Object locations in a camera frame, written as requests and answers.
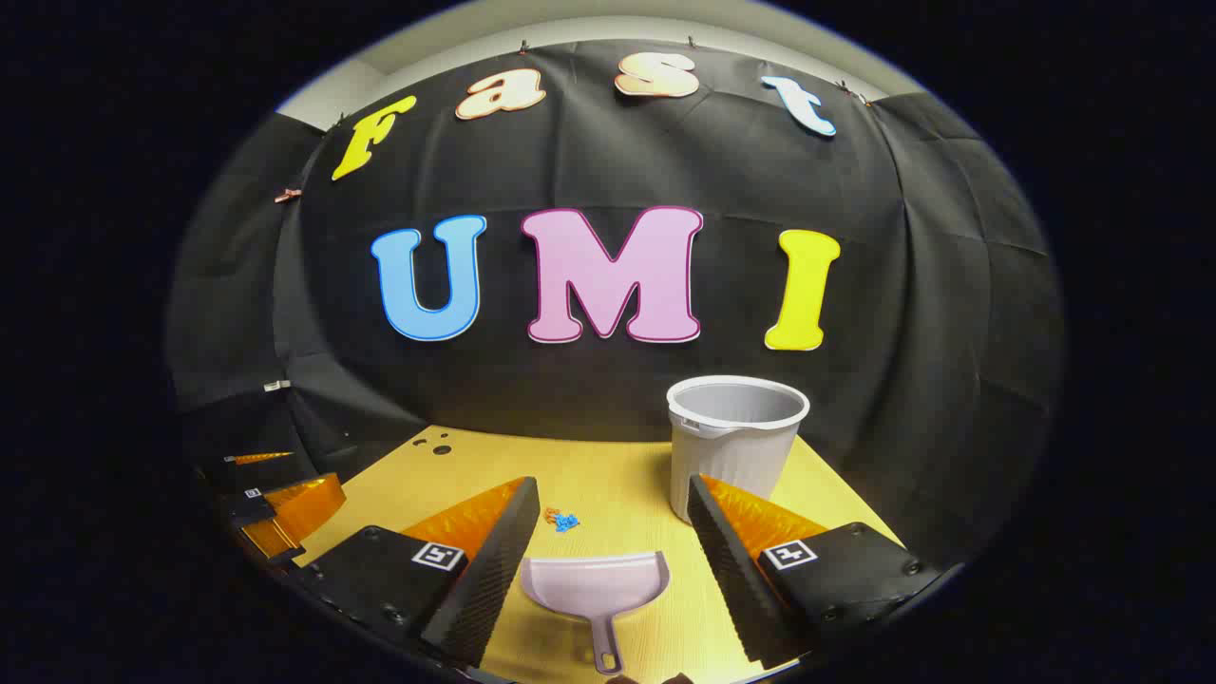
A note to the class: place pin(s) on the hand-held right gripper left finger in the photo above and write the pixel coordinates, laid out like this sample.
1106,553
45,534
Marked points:
494,560

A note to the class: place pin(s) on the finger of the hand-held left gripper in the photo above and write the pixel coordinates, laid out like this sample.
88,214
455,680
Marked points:
258,458
304,503

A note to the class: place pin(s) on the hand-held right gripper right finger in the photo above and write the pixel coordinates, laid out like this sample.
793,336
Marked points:
727,560

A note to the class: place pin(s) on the blue trash piece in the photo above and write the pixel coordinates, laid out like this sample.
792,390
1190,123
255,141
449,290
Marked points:
568,522

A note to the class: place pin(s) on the white ribbed garbage bin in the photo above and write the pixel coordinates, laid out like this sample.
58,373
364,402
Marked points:
731,456

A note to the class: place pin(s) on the yellow wooden desktop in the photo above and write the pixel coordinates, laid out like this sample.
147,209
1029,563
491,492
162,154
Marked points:
617,475

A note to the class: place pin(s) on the copper binder clip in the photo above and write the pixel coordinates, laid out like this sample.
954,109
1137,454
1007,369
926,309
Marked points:
288,195

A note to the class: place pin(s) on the black backdrop cloth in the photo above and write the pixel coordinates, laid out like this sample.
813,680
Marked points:
589,161

